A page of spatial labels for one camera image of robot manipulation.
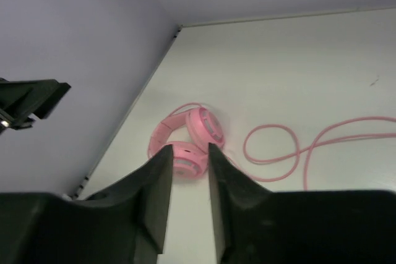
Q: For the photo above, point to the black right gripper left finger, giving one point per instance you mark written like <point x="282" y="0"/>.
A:
<point x="123" y="223"/>

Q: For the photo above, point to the pink over-ear headphones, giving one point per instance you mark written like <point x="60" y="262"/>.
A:
<point x="190" y="159"/>

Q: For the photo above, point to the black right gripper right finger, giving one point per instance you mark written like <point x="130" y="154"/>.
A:
<point x="254" y="225"/>

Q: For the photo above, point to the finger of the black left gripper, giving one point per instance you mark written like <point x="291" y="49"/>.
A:
<point x="21" y="99"/>

